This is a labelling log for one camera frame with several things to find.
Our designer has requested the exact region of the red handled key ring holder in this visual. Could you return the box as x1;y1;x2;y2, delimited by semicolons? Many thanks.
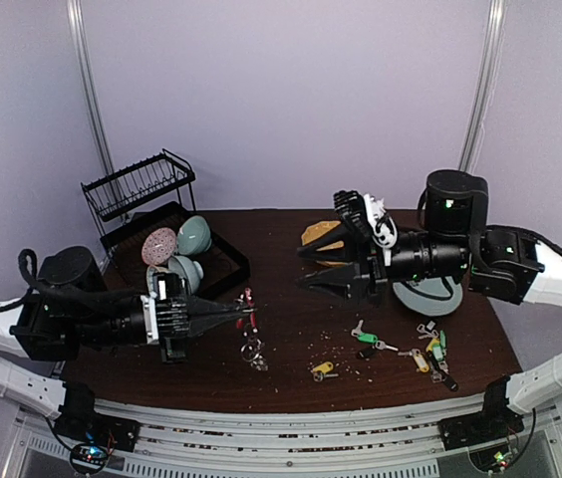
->
233;287;270;372

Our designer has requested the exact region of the yellow key tag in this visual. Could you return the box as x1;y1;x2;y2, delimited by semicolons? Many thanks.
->
311;361;339;382
398;349;429;373

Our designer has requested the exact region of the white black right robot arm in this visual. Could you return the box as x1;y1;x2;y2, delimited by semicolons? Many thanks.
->
297;169;562;450

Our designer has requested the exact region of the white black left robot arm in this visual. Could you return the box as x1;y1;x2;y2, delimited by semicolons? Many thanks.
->
0;246;255;452

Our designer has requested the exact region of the yellow dotted plate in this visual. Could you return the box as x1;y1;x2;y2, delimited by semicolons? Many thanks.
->
301;220;345;267

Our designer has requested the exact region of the blue patterned bowl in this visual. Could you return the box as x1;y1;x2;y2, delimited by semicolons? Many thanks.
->
145;265;160;298

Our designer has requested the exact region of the light blue bowl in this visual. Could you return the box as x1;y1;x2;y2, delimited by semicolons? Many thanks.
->
167;255;204;295

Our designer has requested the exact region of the pink patterned bowl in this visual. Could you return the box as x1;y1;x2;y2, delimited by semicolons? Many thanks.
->
141;227;177;266

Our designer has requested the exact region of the green key tag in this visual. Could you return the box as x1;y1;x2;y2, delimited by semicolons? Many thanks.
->
351;319;399;352
427;331;446;363

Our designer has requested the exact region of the green ceramic bowl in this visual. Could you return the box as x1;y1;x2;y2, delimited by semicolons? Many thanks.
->
177;215;212;256

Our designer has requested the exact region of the light blue flower plate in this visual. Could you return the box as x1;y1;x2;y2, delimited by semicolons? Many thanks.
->
392;277;463;318

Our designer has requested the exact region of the black key tag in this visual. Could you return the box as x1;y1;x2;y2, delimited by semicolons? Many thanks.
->
357;347;377;359

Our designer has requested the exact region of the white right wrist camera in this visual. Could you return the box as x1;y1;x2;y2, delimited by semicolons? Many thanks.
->
333;188;400;265

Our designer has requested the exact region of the black wire dish rack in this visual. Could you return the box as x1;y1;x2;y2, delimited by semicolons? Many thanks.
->
81;149;250;300

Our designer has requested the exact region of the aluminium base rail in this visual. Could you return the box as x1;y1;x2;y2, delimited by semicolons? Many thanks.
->
4;390;562;478

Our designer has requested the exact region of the right aluminium frame post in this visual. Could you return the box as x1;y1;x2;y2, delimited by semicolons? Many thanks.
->
458;0;507;173

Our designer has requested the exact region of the aluminium frame post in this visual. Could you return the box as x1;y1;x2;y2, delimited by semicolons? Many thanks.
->
458;0;507;173
66;0;114;175

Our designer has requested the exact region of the left aluminium frame post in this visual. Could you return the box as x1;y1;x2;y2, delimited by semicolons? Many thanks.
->
66;0;114;175

